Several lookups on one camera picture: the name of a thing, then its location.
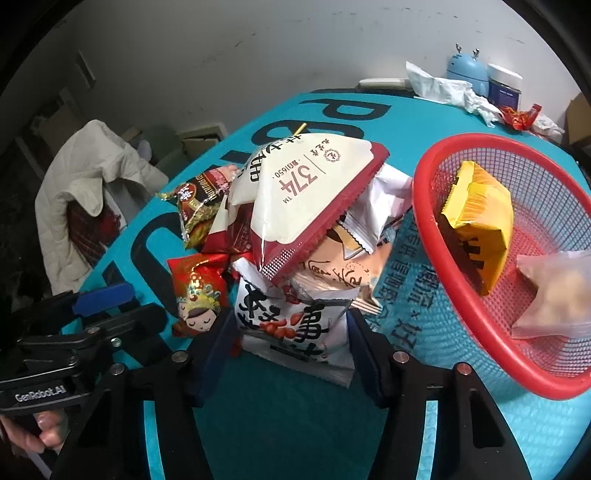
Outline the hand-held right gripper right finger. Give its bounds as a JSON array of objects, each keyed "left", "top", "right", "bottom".
[{"left": 346, "top": 309, "right": 532, "bottom": 480}]

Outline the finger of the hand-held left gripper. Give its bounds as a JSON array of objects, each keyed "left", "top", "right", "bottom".
[
  {"left": 74, "top": 304, "right": 168, "bottom": 370},
  {"left": 69, "top": 282, "right": 136, "bottom": 319}
]

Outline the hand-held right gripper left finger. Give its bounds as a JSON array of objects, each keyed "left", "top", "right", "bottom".
[{"left": 51, "top": 307, "right": 241, "bottom": 480}]

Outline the red cartoon girl packet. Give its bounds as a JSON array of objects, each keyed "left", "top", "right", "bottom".
[{"left": 167, "top": 253, "right": 232, "bottom": 337}]

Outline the white packet with red characters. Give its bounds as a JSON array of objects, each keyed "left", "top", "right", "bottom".
[{"left": 231, "top": 272, "right": 356, "bottom": 388}]

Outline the peach cartoon face packet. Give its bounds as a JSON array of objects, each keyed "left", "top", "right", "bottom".
[{"left": 291, "top": 222, "right": 398, "bottom": 315}]

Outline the brown and red packet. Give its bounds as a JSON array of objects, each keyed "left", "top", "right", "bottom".
[{"left": 157, "top": 166, "right": 241, "bottom": 250}]

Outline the plain white wrapper packet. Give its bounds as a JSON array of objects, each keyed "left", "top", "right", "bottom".
[{"left": 344, "top": 164, "right": 414, "bottom": 254}]

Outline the large white red-edged packet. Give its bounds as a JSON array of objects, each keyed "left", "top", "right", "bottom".
[{"left": 230, "top": 134, "right": 391, "bottom": 282}]

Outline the red plastic mesh basket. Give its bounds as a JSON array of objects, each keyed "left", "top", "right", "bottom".
[{"left": 412, "top": 136, "right": 591, "bottom": 401}]

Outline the clear bag of snacks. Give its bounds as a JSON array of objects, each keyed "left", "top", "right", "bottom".
[{"left": 510, "top": 250, "right": 591, "bottom": 340}]

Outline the person's left hand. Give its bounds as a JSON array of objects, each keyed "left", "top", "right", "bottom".
[{"left": 0, "top": 411, "right": 70, "bottom": 457}]

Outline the red plaid cloth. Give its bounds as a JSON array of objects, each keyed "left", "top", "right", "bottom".
[{"left": 69, "top": 203, "right": 130, "bottom": 264}]

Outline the red and white packet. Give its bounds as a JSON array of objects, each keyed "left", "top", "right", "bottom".
[{"left": 203, "top": 198, "right": 259, "bottom": 254}]

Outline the white quilted jacket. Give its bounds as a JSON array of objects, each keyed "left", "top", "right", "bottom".
[{"left": 34, "top": 119, "right": 169, "bottom": 296}]

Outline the green armchair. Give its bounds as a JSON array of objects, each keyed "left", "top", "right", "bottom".
[{"left": 148, "top": 127, "right": 185, "bottom": 169}]

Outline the yellow packet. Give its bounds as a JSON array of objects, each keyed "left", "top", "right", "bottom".
[{"left": 438, "top": 161, "right": 515, "bottom": 297}]

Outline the beige low cabinet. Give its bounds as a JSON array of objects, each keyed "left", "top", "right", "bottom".
[{"left": 178, "top": 122, "right": 227, "bottom": 162}]

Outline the flat white box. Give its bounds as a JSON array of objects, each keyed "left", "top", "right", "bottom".
[{"left": 358, "top": 78, "right": 414, "bottom": 93}]

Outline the red candy wrapper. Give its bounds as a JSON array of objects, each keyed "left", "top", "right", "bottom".
[{"left": 501, "top": 104, "right": 543, "bottom": 132}]

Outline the small crumpled white tissue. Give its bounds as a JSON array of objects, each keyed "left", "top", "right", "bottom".
[{"left": 531, "top": 115, "right": 566, "bottom": 144}]

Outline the blue round humidifier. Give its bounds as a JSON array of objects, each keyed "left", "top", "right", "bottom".
[{"left": 445, "top": 44, "right": 489, "bottom": 97}]

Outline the dark jar with white lid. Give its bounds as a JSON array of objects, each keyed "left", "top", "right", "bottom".
[{"left": 487, "top": 63, "right": 524, "bottom": 112}]

